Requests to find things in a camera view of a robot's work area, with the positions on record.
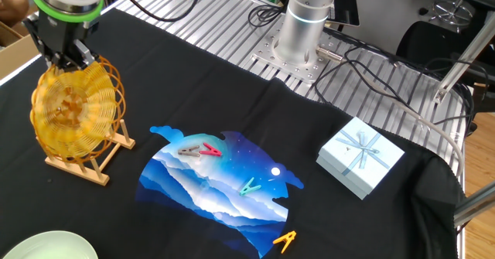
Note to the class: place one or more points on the red clothespin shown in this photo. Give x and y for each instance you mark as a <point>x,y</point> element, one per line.
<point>210,151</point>

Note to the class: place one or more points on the teal clothespin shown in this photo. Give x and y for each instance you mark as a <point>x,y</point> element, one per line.
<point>249,188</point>

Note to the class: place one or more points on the pale green plate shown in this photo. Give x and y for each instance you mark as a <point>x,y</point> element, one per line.
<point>50,247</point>

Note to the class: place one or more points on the aluminium frame post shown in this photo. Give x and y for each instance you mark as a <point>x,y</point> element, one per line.
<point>475,206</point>
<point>464,58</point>

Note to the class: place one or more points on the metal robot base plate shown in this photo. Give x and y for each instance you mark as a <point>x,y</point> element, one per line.
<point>305,67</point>

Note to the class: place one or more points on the orange clothespin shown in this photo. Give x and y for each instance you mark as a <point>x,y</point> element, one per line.
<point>285,239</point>

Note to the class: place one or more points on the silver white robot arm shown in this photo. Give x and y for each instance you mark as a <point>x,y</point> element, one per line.
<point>305,19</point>

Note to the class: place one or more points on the wooden dish rack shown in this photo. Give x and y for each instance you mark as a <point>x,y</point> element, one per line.
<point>96,174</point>

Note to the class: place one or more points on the black office chair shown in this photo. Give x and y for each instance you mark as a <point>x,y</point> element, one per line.
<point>429,42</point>

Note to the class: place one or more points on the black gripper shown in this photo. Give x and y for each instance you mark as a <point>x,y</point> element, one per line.
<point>58,38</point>

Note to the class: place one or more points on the black tablet device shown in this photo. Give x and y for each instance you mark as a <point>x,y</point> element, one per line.
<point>344,4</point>

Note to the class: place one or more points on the woven wicker basket dish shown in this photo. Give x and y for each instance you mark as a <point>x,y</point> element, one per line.
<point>73,108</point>

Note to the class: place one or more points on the cardboard box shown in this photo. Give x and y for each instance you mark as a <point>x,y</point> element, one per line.
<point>17,56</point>

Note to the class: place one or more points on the light blue gift box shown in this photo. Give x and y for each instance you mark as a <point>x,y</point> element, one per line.
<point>359,154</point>

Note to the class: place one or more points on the bystander bare forearm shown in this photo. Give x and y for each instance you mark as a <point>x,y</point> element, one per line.
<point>11,2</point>

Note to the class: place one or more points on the black cloth with blue print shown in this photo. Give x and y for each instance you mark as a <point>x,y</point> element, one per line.
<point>328,220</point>

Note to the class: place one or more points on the grey brown clothespin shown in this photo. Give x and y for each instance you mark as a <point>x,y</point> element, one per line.
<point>189,151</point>

